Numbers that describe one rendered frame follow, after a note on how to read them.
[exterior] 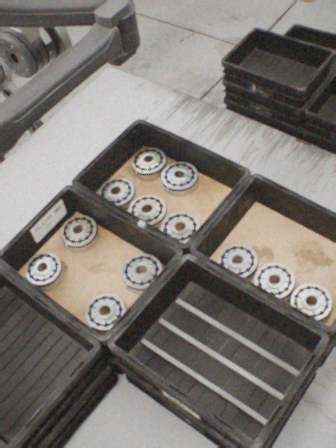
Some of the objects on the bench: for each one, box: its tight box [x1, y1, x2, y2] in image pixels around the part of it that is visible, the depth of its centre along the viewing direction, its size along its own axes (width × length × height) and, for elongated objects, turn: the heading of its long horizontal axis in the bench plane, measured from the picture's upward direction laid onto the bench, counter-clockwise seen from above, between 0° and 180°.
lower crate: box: [40, 356, 119, 448], centre depth 135 cm, size 40×30×12 cm
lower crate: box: [117, 358, 322, 448], centre depth 130 cm, size 40×30×12 cm
